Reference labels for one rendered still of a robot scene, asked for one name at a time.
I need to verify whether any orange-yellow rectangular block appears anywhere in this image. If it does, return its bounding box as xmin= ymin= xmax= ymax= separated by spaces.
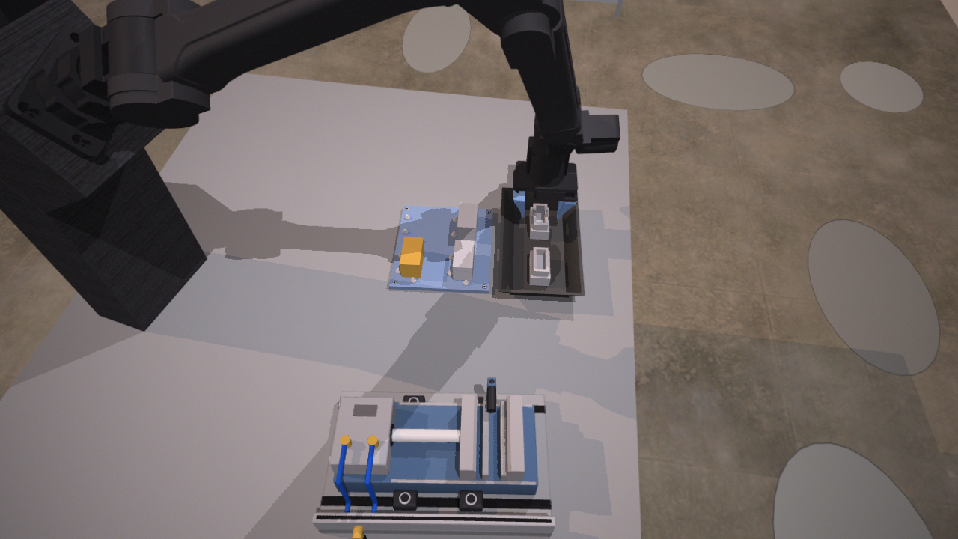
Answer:
xmin=400 ymin=237 xmax=424 ymax=278

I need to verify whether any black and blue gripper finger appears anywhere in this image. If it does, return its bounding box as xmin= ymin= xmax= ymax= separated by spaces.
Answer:
xmin=513 ymin=190 xmax=525 ymax=218
xmin=557 ymin=201 xmax=577 ymax=219

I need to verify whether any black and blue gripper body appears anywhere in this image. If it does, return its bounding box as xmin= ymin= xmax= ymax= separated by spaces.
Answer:
xmin=513 ymin=150 xmax=578 ymax=202

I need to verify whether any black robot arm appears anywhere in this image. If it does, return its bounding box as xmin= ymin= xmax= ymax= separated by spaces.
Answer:
xmin=3 ymin=0 xmax=620 ymax=176

